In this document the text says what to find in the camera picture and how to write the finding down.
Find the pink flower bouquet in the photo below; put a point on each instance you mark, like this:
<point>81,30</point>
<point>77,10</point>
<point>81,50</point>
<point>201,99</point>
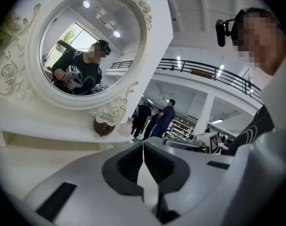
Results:
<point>8,27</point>

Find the person's head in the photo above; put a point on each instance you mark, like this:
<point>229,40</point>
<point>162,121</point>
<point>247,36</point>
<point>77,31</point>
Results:
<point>263,39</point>

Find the brown and white mug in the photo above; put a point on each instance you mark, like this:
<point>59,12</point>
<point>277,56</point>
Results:
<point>102,128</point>

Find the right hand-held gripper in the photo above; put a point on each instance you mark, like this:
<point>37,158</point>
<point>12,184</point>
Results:
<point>212,142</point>

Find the white vanity dressing table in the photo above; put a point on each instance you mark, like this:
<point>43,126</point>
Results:
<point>39,126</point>

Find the pink glass bottle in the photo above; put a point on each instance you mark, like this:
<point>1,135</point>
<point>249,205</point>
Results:
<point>124,129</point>

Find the black head camera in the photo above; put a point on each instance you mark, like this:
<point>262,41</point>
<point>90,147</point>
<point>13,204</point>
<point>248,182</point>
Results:
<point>221,33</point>

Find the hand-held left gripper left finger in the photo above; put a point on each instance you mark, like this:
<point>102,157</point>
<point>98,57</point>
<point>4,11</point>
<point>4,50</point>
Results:
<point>86,173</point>

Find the black balcony railing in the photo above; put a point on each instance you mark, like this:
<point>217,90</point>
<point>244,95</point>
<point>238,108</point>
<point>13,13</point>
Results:
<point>204,70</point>

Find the person's black printed shirt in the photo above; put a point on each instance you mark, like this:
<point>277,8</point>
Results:
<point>253,131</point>

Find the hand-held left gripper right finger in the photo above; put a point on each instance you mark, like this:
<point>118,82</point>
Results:
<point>199,173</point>

